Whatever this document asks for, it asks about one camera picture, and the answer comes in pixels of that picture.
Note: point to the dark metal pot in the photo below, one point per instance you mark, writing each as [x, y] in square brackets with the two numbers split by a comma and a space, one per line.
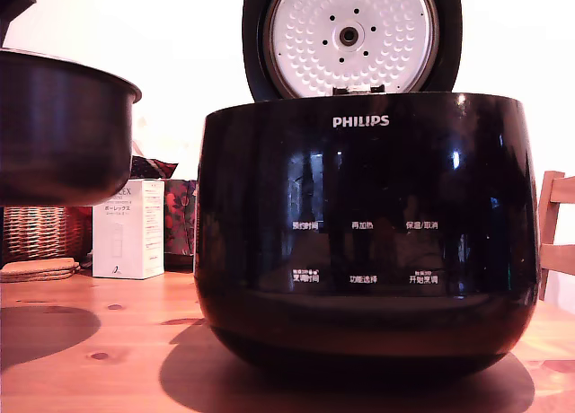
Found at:
[58, 130]

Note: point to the black rice cooker lid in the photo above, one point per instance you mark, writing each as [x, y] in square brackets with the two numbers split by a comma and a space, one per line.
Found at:
[310, 40]

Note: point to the black Philips rice cooker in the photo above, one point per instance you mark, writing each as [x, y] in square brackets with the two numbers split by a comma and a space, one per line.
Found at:
[359, 184]

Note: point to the woven wicker basket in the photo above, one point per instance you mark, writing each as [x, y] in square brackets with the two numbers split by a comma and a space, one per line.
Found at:
[40, 233]

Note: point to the red fabric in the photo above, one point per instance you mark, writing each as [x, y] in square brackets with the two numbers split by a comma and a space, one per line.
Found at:
[81, 229]

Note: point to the round cork coaster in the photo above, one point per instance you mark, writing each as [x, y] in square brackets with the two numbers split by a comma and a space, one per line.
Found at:
[36, 265]
[40, 277]

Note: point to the white Porlex carton box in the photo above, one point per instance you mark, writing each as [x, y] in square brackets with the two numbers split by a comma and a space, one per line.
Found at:
[130, 242]

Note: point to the dark red floral bag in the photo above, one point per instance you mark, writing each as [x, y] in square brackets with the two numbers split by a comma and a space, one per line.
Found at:
[179, 220]

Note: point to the wooden chair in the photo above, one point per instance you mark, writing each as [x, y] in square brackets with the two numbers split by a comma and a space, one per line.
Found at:
[554, 251]

